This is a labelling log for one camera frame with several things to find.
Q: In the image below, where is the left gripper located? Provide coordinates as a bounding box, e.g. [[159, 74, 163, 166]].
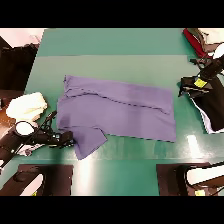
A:
[[49, 130, 77, 150]]

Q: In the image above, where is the purple T-shirt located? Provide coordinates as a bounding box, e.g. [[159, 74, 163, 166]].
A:
[[55, 74, 177, 161]]

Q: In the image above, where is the cream garment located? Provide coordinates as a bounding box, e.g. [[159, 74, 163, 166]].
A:
[[5, 91, 49, 123]]

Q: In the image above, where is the dark brown garment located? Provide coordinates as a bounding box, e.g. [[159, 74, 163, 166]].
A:
[[0, 36, 40, 92]]

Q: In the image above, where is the black garment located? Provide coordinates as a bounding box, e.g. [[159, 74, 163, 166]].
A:
[[178, 75, 224, 133]]

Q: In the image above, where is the red garment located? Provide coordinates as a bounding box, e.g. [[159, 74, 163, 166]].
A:
[[181, 28, 214, 60]]

